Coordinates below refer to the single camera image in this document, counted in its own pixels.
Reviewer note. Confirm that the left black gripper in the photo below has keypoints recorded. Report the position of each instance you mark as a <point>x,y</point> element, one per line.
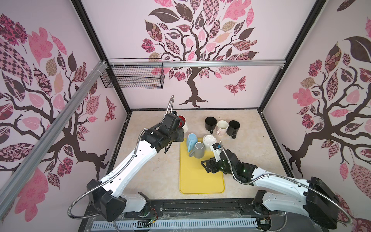
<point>180,135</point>

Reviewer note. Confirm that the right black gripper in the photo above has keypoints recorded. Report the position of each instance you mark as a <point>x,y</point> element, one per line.
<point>212,163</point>

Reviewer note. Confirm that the cream white mug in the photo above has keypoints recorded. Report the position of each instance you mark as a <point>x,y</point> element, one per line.
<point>183,124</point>

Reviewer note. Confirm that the grey mug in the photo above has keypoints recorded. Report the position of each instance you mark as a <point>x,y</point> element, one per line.
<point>198,151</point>

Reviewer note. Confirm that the dark green white-bottom mug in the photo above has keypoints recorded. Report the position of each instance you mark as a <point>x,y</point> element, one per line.
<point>210,124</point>

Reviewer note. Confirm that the pale pink mug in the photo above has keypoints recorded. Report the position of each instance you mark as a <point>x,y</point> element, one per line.
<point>222,127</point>

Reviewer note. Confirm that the black mug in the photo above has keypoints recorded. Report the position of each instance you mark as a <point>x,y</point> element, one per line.
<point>233,128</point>

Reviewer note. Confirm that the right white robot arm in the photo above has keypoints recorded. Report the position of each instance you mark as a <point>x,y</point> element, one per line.
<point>311,198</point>

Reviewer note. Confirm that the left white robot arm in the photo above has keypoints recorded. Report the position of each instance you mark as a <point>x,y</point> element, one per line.
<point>108,198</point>

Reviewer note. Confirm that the light blue mug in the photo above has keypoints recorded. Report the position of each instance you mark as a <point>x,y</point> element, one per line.
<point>191,141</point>

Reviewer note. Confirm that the white ribbed-bottom mug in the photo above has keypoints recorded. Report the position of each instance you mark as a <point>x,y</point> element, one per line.
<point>208,141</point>

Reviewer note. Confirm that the yellow tray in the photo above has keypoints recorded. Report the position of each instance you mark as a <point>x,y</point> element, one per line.
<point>193,178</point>

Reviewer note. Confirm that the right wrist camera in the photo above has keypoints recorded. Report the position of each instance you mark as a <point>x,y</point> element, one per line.
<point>216,149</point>

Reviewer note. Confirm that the black base frame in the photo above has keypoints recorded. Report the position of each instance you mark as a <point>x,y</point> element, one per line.
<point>274,221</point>

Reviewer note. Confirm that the white slotted cable duct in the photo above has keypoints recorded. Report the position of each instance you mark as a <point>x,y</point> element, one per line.
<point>174,224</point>

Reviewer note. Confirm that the black wire basket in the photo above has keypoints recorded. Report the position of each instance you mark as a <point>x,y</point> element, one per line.
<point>134,73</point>

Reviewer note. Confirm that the left aluminium rail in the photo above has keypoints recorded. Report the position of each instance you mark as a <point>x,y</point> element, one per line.
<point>22,174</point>

